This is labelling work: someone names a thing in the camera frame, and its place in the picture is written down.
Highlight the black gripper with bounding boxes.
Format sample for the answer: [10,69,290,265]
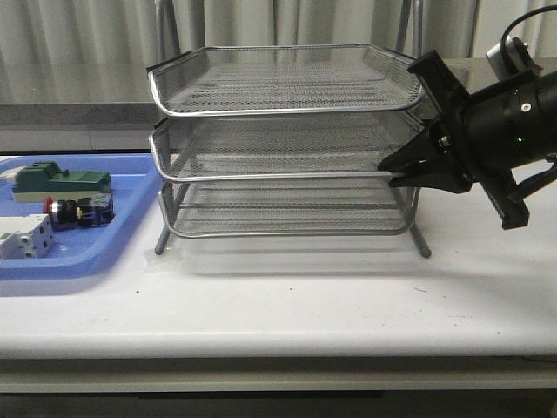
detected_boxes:
[378,51,536,229]

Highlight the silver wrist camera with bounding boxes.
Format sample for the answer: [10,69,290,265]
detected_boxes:
[486,37,542,81]

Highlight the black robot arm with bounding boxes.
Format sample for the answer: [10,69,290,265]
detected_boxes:
[378,51,556,230]

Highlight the grey stone back counter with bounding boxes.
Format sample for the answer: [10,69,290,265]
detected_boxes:
[0,57,557,152]

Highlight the red emergency stop button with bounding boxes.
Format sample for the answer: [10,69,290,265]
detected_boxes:
[43,193,115,230]

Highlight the green and beige switch block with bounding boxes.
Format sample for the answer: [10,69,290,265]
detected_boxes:
[1,161,112,203]

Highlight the blue plastic tray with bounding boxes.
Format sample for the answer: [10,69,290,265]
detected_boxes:
[1,153,162,280]

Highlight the silver metal rack frame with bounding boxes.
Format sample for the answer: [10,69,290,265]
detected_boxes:
[155,1,431,257]

